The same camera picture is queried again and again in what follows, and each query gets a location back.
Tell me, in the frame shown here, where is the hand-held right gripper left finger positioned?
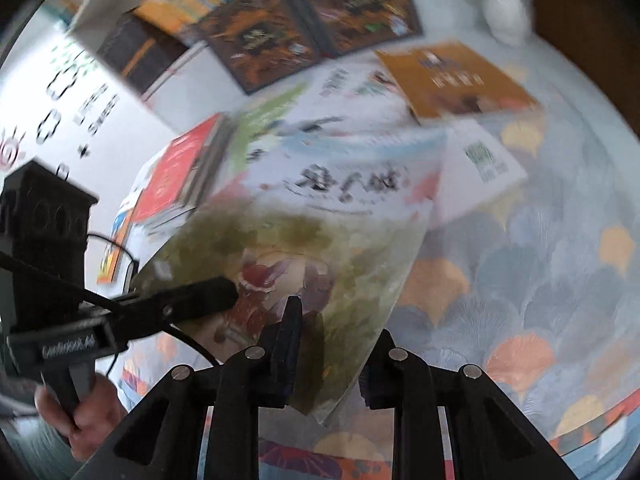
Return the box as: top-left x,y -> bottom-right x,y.
70,296 -> 303,480

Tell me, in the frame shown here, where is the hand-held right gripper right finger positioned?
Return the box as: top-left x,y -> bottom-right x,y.
360,330 -> 576,480

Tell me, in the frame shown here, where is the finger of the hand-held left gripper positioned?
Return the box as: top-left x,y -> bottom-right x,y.
115,277 -> 239,342

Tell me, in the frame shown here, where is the large illustrated picture book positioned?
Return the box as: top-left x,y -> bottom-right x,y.
129,127 -> 447,427

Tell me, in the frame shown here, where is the green cover book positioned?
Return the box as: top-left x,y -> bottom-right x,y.
232,81 -> 312,173

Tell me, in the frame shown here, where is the person's left hand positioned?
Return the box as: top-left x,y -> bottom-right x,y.
35,375 -> 129,461

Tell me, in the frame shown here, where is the colourful thin book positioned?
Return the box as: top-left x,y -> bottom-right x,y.
96,204 -> 135,285

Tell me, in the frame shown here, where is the red cover book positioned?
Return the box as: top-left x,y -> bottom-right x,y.
131,114 -> 227,223

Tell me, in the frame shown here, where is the printed leaf pattern tablecloth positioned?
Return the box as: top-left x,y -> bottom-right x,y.
107,25 -> 640,480

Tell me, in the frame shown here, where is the black book with orange stripe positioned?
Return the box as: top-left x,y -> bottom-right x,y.
96,10 -> 192,97

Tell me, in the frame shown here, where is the white book with green code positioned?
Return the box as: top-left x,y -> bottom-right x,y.
434,119 -> 529,227

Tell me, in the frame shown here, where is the white illustrated book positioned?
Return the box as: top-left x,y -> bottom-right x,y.
300,59 -> 403,126

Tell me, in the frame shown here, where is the dark brown orange book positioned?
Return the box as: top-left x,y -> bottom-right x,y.
284,0 -> 424,59
196,0 -> 322,97

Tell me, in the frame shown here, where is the orange cover book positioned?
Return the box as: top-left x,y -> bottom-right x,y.
375,41 -> 539,127

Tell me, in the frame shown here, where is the white vase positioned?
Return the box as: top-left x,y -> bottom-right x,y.
481,0 -> 532,47

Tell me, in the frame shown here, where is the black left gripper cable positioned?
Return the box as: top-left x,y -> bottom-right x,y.
86,231 -> 222,368

